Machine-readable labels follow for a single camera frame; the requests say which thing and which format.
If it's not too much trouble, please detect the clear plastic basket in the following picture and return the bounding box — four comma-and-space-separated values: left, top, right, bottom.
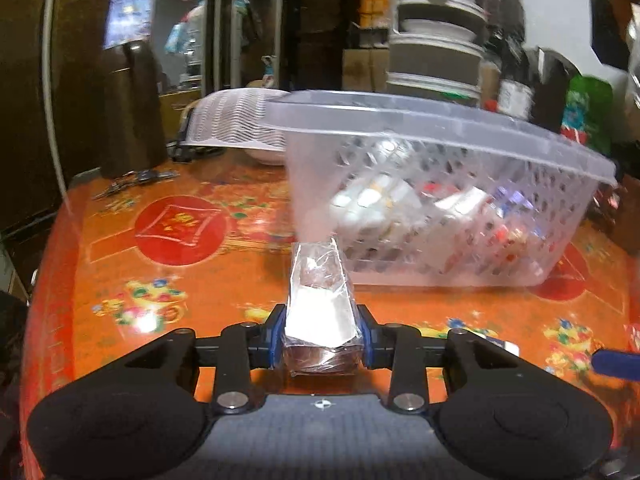
262, 90, 616, 287

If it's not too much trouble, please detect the bunch of keys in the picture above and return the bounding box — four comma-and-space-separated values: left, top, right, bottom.
93, 169, 180, 200

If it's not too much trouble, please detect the white mesh food cover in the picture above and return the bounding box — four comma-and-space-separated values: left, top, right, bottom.
180, 88, 288, 153

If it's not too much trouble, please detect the brown thermos flask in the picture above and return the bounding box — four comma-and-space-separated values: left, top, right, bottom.
100, 40, 167, 179

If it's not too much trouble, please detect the green shopping bag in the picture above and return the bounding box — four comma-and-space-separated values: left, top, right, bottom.
560, 75, 613, 155

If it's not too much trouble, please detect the dark bottle white label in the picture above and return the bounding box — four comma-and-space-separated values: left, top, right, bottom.
498, 50, 534, 122

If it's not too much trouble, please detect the black bag with funnel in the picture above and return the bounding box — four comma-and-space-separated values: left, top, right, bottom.
525, 47, 580, 133

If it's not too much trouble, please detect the dark wooden wardrobe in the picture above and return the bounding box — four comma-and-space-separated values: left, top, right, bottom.
1, 0, 359, 240

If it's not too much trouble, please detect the tiered mesh food cabinet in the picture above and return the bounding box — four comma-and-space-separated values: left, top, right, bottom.
386, 0, 487, 107

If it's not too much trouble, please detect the blue hanging calendar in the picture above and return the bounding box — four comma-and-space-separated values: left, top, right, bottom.
103, 0, 155, 50

